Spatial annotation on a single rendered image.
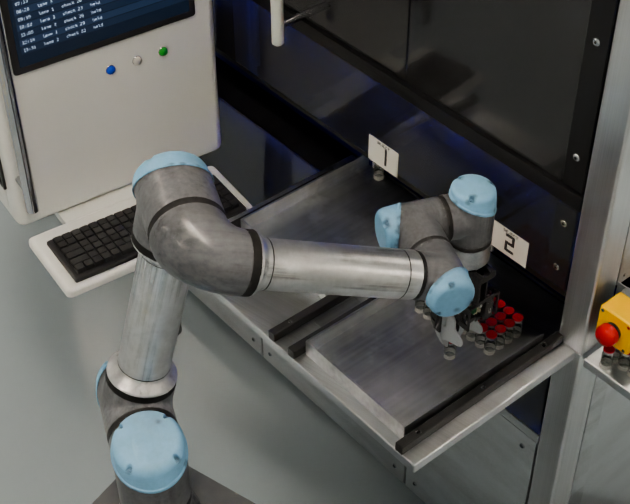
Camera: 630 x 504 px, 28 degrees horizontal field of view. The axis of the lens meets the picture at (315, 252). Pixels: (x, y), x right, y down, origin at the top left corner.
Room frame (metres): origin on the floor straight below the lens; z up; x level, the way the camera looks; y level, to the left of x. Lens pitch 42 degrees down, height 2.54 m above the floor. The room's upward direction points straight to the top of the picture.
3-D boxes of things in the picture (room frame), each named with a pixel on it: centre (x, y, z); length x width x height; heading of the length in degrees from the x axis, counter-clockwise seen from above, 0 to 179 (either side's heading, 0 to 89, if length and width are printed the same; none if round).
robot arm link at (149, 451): (1.25, 0.26, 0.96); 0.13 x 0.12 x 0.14; 17
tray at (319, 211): (1.90, -0.07, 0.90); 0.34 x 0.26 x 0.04; 130
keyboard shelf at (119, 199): (2.03, 0.38, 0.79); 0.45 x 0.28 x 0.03; 124
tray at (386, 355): (1.56, -0.20, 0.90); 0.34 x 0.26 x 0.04; 130
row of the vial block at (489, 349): (1.62, -0.26, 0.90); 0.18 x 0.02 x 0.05; 40
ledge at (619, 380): (1.53, -0.58, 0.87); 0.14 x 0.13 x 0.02; 130
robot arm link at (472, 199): (1.53, -0.25, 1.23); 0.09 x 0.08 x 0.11; 107
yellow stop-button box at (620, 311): (1.52, -0.54, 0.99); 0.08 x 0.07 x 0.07; 130
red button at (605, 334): (1.49, -0.50, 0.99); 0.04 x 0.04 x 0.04; 40
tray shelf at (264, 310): (1.72, -0.12, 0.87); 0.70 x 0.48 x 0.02; 40
